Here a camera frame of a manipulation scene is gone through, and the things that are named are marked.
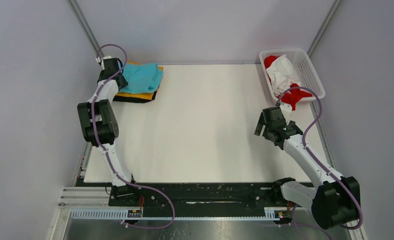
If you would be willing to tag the black folded t shirt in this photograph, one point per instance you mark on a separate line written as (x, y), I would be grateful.
(139, 98)

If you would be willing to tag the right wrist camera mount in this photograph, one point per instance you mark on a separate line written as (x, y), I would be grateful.
(286, 110)

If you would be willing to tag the orange folded t shirt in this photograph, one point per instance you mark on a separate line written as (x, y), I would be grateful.
(143, 82)

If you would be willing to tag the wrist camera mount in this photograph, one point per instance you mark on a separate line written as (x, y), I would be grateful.
(100, 60)
(286, 110)

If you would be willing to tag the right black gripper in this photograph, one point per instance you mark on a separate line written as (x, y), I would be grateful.
(259, 127)

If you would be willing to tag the teal t shirt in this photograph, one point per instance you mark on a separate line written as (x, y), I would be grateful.
(142, 78)

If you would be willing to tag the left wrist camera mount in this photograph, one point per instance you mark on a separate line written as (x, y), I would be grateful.
(100, 60)

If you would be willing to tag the aluminium frame post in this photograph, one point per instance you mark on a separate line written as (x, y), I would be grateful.
(77, 11)
(324, 26)

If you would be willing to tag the right aluminium frame post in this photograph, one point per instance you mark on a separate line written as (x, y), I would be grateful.
(324, 26)

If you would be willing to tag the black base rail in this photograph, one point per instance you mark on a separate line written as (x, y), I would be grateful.
(200, 200)

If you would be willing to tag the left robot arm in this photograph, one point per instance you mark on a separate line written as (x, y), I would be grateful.
(100, 128)

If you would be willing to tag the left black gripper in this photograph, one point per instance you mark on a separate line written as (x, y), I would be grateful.
(124, 83)

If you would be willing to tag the left aluminium frame post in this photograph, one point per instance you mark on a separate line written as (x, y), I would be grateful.
(77, 11)

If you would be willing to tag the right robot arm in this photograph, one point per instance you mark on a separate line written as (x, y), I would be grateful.
(333, 200)

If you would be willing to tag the red t shirt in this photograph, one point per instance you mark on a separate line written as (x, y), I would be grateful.
(293, 96)

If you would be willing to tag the white plastic basket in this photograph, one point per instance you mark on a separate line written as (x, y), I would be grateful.
(303, 68)

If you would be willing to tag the white t shirt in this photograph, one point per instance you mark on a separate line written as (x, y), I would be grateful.
(280, 73)

